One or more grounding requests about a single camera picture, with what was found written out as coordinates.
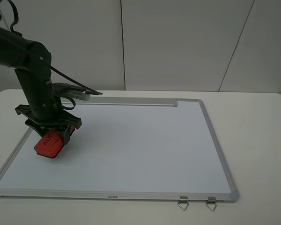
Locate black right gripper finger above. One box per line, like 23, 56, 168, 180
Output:
60, 126, 72, 145

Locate grey whiteboard pen tray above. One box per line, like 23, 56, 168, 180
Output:
75, 97, 177, 107

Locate right metal hanging clip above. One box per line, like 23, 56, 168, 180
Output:
206, 196, 218, 212

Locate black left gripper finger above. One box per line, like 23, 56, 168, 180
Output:
25, 120, 47, 137

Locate black cable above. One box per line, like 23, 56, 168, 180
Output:
0, 0, 103, 112

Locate white aluminium-framed whiteboard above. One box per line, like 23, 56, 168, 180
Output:
0, 99, 239, 202

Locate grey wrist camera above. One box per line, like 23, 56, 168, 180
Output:
52, 83, 91, 101

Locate left metal hanging clip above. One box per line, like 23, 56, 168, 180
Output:
177, 196, 189, 211

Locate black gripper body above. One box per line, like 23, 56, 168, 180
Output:
15, 82, 81, 129

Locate red whiteboard eraser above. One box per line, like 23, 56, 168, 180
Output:
34, 126, 75, 158

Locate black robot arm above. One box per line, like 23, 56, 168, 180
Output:
0, 27, 82, 144

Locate metal hanging clip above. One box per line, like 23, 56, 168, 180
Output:
206, 196, 218, 212
177, 196, 189, 211

